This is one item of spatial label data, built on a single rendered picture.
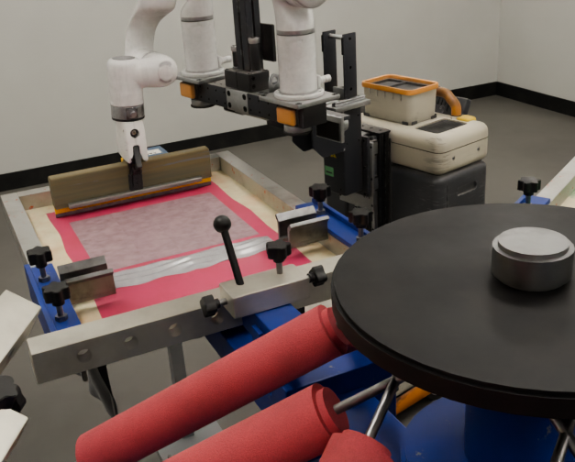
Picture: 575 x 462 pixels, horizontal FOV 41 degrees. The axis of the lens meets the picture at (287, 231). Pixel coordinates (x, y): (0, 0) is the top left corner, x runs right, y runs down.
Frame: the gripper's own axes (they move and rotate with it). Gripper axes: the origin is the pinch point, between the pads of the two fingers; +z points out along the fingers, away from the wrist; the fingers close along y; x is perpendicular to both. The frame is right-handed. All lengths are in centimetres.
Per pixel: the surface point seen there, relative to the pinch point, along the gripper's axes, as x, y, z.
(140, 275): 10.4, -41.0, 4.5
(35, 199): 21.7, 9.2, 4.7
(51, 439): 23, 48, 104
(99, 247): 14.1, -22.8, 5.6
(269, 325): 3, -84, -6
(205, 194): -15.7, -6.2, 4.5
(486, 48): -372, 317, 51
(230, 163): -25.6, 2.0, 0.5
